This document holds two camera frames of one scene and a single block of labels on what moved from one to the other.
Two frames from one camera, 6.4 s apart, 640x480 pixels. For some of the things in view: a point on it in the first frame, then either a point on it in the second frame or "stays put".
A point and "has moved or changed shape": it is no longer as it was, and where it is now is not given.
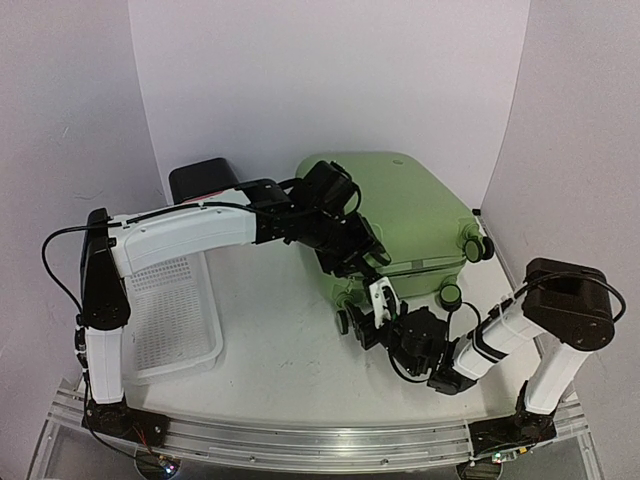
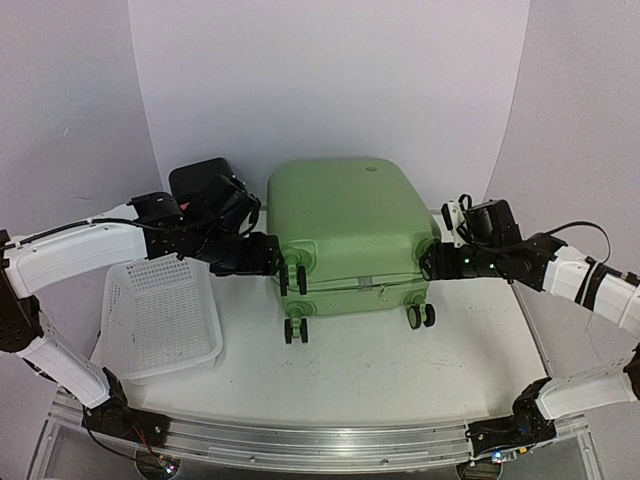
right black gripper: x=368 y=328 to x=430 y=261
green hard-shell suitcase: x=430 y=235 has moved or changed shape
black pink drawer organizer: x=201 y=178 stays put
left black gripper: x=365 y=242 to x=261 y=261
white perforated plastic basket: x=175 y=316 stays put
